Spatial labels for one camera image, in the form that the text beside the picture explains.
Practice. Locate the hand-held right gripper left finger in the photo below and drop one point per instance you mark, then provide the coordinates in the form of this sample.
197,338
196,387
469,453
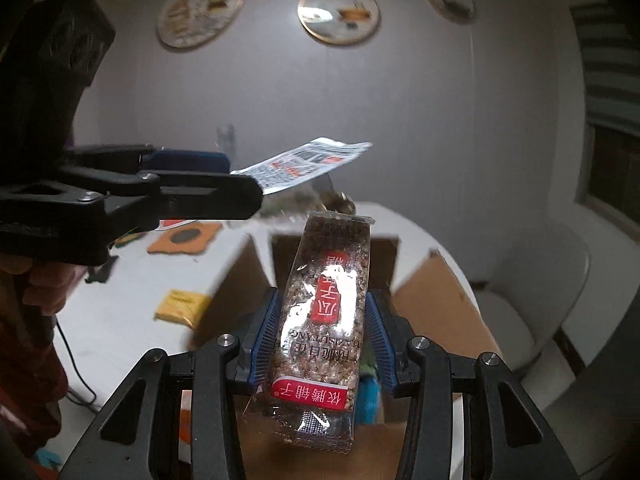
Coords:
265,335

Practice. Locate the person's left hand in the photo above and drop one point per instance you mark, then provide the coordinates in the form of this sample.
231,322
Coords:
45,285

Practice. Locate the dark grey chair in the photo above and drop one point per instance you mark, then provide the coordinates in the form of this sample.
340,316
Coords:
600,410

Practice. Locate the window with grille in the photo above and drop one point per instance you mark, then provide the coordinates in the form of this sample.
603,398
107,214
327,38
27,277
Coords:
612,180

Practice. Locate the large decorative wall plate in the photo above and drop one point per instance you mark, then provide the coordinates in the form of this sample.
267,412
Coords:
200,7

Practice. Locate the brown cardboard box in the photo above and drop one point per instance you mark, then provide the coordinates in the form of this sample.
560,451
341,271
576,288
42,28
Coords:
435,300

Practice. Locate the clear bag with greens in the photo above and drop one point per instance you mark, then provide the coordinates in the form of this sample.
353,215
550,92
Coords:
285,210

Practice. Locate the medium decorative wall plate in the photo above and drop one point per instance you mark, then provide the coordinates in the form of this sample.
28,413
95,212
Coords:
339,12

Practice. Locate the orange felt coaster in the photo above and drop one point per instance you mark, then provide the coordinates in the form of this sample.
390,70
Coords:
187,237

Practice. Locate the green and yellow snack packet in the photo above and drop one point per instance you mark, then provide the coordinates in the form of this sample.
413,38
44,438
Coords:
127,240

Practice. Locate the striped window blind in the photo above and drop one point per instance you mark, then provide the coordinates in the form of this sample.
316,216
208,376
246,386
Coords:
610,65

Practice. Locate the person's left forearm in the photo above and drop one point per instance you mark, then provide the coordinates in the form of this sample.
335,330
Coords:
25,370

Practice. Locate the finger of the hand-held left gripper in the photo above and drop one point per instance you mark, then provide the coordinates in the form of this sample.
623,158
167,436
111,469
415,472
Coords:
190,161
210,197

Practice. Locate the white chair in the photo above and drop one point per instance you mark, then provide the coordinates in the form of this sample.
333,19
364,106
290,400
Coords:
530,300

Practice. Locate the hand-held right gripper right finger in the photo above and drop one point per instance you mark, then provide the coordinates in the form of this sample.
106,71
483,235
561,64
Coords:
376,332

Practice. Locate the clear seed brittle packet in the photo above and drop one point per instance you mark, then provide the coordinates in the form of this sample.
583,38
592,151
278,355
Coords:
325,320

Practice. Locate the small decorative wall plate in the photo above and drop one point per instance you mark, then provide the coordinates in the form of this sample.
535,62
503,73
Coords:
450,1

